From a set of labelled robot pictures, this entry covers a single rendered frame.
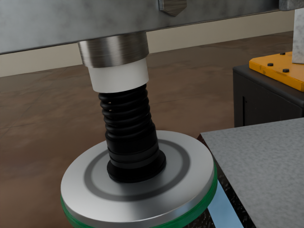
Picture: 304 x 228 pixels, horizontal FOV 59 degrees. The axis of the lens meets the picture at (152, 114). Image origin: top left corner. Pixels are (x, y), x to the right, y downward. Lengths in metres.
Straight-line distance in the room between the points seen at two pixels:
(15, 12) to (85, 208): 0.22
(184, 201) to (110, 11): 0.21
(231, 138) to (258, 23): 6.48
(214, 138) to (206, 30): 6.07
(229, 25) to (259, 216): 6.43
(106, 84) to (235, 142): 0.30
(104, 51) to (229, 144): 0.32
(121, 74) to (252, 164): 0.27
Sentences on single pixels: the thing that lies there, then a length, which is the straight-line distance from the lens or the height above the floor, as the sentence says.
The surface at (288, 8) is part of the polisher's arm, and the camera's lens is 0.35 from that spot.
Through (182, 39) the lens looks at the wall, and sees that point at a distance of 6.47.
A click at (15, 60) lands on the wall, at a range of 6.91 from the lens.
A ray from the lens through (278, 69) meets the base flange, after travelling 1.31.
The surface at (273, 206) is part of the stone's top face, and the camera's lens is 0.40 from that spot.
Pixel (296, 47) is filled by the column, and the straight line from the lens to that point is 1.37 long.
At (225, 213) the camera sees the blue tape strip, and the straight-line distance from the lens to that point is 0.42.
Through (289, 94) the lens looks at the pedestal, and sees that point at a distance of 1.13.
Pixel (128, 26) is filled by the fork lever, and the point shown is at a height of 1.11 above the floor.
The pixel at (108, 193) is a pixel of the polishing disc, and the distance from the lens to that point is 0.35.
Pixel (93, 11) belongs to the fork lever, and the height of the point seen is 1.13.
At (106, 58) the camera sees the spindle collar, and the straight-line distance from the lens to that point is 0.29.
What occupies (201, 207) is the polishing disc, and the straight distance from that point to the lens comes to 0.33.
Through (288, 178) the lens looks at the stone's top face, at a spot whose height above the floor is 0.87.
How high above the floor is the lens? 1.13
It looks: 23 degrees down
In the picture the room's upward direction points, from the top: 9 degrees counter-clockwise
